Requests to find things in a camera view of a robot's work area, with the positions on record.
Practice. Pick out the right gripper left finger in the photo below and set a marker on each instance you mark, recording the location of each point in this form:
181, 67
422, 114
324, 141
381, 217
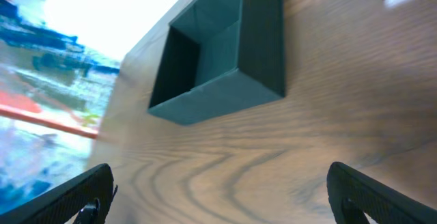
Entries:
86, 198

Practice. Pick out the black gift box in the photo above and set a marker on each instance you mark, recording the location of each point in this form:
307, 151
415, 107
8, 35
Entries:
220, 57

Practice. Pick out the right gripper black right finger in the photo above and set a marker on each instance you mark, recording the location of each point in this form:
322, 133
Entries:
353, 197

